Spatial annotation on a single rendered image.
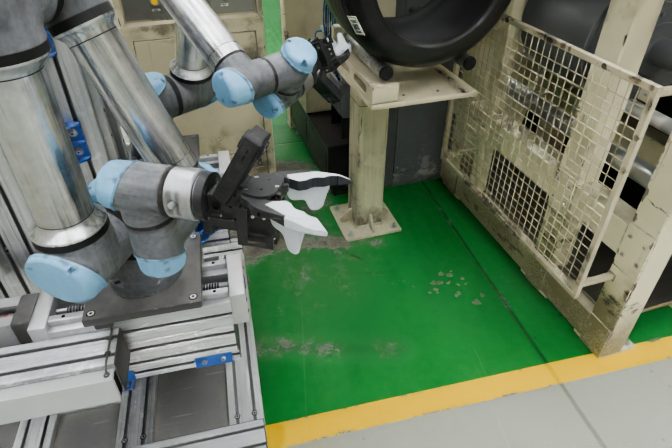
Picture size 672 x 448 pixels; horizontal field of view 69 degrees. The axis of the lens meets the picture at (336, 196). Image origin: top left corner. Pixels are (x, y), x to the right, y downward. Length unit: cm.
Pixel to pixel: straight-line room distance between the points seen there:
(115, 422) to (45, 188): 87
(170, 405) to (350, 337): 67
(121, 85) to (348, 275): 144
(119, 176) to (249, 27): 146
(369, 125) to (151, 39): 91
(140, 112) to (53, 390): 55
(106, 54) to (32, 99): 13
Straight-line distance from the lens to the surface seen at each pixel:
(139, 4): 214
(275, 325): 190
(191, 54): 139
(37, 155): 79
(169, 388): 155
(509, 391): 182
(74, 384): 110
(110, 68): 82
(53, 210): 84
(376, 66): 153
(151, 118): 83
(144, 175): 73
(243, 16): 213
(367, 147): 206
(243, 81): 97
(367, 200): 221
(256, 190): 66
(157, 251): 79
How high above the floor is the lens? 145
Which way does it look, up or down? 35 degrees down
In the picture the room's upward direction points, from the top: straight up
